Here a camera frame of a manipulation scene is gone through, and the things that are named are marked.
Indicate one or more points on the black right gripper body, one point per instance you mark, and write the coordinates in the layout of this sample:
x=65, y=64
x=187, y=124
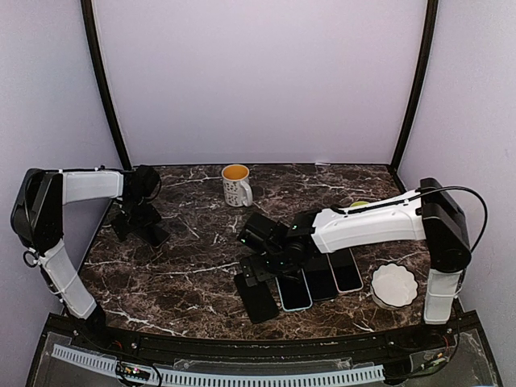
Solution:
x=280, y=266

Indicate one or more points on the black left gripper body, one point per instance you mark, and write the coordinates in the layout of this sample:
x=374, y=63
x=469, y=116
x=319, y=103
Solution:
x=136, y=216

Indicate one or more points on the black smartphone bottom stack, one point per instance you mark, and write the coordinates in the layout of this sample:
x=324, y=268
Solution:
x=154, y=235

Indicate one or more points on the black phone case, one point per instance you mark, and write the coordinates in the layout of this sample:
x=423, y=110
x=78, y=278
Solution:
x=257, y=300

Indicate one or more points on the light blue phone case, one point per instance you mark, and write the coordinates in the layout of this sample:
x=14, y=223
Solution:
x=294, y=294

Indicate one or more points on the purple-edged black smartphone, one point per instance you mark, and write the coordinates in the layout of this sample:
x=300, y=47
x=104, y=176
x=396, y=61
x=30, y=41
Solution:
x=319, y=279

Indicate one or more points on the pink phone case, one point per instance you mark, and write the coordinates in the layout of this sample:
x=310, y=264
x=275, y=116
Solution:
x=346, y=270

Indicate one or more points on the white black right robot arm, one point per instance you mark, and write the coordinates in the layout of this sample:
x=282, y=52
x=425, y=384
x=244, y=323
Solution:
x=428, y=213

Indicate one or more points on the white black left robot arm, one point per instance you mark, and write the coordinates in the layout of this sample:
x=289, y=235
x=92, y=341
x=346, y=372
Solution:
x=37, y=219

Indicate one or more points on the white floral mug yellow inside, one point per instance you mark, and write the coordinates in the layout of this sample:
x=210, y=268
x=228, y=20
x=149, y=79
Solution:
x=236, y=187

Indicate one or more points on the lime green bowl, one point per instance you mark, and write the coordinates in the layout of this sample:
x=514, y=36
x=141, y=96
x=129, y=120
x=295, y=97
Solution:
x=359, y=204

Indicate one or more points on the white scalloped dish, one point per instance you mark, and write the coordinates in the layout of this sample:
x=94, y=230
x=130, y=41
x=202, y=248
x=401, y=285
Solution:
x=393, y=287

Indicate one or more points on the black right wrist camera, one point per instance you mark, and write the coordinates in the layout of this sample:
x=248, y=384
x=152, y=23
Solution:
x=263, y=235

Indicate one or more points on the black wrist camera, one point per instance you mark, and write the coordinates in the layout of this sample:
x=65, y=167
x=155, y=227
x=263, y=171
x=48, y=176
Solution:
x=263, y=235
x=145, y=184

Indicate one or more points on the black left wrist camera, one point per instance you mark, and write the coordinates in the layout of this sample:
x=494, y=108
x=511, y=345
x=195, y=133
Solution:
x=145, y=184

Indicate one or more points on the black left corner post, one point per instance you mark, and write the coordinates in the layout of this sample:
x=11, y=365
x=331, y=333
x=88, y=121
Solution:
x=95, y=53

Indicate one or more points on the black corner post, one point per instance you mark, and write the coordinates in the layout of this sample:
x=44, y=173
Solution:
x=95, y=53
x=417, y=85

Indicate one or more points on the white slotted cable duct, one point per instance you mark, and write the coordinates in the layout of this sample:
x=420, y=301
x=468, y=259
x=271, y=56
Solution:
x=210, y=373

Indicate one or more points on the black front table rail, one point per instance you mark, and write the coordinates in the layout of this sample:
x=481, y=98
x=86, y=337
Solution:
x=279, y=340

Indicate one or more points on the black right corner post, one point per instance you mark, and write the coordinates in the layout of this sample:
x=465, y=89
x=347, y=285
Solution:
x=417, y=85

